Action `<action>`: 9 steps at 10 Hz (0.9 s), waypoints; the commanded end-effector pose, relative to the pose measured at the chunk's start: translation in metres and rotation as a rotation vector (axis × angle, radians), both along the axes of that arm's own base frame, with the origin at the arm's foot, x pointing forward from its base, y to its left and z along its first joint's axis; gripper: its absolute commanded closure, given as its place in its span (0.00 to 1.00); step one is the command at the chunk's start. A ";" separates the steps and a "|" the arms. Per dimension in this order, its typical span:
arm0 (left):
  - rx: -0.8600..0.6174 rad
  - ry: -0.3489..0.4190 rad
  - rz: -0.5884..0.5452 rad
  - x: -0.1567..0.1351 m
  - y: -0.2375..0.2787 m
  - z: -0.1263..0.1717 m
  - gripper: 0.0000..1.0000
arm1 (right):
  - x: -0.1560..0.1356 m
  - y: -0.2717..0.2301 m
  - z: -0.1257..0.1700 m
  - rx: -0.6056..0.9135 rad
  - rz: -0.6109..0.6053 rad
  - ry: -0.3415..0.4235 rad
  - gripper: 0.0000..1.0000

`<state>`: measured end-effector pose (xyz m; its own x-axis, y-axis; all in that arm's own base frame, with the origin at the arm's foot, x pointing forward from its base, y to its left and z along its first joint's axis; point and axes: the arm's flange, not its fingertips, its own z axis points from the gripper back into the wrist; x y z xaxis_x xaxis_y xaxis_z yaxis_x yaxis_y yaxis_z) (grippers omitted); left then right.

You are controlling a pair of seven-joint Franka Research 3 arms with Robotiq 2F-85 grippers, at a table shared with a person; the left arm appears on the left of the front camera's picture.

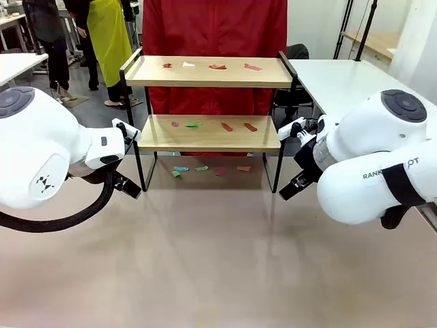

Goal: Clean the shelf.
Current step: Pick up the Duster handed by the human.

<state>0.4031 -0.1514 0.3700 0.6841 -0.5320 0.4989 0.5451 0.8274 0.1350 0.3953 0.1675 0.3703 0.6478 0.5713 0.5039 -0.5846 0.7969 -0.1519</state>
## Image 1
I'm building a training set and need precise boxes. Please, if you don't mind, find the two-tier wood and metal shelf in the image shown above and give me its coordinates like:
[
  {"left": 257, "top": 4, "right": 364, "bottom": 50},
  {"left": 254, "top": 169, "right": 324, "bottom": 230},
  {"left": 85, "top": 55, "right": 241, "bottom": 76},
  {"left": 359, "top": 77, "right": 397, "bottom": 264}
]
[{"left": 119, "top": 47, "right": 300, "bottom": 194}]

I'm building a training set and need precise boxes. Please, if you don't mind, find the large white table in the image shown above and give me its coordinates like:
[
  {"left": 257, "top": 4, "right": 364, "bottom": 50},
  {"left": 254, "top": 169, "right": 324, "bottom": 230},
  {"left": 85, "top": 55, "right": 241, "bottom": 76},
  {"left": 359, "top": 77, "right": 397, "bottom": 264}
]
[{"left": 286, "top": 58, "right": 437, "bottom": 119}]

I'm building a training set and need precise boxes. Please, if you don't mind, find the black office chair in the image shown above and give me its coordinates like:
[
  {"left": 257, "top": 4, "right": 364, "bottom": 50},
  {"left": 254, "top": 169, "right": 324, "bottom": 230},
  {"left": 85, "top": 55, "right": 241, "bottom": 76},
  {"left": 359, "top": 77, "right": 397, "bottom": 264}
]
[{"left": 272, "top": 43, "right": 315, "bottom": 120}]

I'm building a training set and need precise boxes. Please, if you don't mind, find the person in red jacket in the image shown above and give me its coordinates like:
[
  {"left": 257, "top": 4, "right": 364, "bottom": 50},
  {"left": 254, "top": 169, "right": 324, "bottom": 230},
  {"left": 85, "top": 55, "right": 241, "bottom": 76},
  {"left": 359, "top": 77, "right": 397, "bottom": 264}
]
[{"left": 141, "top": 0, "right": 290, "bottom": 158}]

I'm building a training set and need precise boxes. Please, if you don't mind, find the light wooden table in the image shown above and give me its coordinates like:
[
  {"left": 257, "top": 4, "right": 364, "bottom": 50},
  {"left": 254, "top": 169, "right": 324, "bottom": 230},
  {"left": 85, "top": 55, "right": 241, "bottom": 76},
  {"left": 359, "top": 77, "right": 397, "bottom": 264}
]
[{"left": 341, "top": 31, "right": 400, "bottom": 62}]

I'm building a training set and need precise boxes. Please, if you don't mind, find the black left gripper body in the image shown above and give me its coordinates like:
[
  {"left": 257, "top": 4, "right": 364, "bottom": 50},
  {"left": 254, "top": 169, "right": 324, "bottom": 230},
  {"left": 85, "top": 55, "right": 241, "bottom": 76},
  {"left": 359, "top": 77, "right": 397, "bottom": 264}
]
[{"left": 109, "top": 167, "right": 126, "bottom": 188}]

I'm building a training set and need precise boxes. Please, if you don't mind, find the small white table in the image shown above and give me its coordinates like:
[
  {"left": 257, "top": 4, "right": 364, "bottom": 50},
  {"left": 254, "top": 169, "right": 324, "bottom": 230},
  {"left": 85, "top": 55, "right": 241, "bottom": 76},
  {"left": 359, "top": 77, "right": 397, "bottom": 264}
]
[{"left": 0, "top": 53, "right": 49, "bottom": 88}]

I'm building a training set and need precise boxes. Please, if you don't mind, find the person in dark clothes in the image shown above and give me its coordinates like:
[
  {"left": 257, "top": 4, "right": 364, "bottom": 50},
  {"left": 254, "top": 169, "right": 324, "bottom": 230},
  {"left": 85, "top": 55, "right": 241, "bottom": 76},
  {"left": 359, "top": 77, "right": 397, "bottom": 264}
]
[{"left": 22, "top": 0, "right": 78, "bottom": 103}]

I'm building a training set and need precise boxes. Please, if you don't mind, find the grey floor mat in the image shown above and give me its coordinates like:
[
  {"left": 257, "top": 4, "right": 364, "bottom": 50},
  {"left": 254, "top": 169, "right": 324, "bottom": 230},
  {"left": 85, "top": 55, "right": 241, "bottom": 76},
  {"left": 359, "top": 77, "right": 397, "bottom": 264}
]
[{"left": 59, "top": 94, "right": 91, "bottom": 109}]

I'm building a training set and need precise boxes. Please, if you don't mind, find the thick black stand pole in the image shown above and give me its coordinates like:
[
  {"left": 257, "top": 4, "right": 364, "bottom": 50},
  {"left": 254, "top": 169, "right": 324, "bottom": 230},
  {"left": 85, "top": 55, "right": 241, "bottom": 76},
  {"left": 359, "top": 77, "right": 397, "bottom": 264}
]
[{"left": 353, "top": 0, "right": 379, "bottom": 62}]

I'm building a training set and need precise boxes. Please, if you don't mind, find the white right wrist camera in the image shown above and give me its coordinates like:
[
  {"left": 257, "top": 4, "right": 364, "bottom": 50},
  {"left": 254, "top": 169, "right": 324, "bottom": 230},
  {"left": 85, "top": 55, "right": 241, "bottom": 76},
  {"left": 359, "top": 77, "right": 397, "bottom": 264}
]
[{"left": 277, "top": 116, "right": 307, "bottom": 140}]

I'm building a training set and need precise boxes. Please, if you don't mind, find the thin black tripod stand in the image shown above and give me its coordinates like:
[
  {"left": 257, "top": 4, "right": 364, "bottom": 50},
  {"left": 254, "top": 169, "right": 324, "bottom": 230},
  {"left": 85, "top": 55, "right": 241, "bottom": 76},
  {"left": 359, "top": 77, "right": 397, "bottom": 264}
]
[{"left": 333, "top": 0, "right": 355, "bottom": 61}]

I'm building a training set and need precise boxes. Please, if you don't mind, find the white background desk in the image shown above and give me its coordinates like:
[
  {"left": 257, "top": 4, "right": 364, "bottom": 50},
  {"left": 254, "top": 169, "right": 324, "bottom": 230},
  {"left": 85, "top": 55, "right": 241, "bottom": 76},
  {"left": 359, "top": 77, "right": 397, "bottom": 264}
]
[{"left": 0, "top": 13, "right": 28, "bottom": 52}]

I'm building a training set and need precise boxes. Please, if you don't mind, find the grey metal table rail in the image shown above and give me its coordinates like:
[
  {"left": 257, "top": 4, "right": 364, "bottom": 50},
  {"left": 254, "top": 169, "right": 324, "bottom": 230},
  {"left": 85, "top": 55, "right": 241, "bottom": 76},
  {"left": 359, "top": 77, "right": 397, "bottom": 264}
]
[{"left": 416, "top": 201, "right": 437, "bottom": 235}]

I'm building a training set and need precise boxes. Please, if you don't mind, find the person in yellow apron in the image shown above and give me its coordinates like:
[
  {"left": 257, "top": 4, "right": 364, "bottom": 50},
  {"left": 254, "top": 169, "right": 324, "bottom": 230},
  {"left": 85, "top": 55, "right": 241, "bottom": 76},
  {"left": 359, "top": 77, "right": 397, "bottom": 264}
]
[{"left": 63, "top": 0, "right": 136, "bottom": 109}]

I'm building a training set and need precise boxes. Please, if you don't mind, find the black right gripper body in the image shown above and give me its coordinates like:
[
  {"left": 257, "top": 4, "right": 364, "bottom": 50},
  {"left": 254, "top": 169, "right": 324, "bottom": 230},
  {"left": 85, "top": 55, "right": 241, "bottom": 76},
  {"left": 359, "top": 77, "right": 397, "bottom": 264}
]
[{"left": 294, "top": 139, "right": 322, "bottom": 180}]

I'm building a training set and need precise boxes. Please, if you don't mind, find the black velcro arm strap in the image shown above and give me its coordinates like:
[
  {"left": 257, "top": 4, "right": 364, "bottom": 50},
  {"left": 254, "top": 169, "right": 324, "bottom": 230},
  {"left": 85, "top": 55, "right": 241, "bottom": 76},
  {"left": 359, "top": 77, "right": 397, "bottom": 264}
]
[{"left": 380, "top": 163, "right": 427, "bottom": 230}]

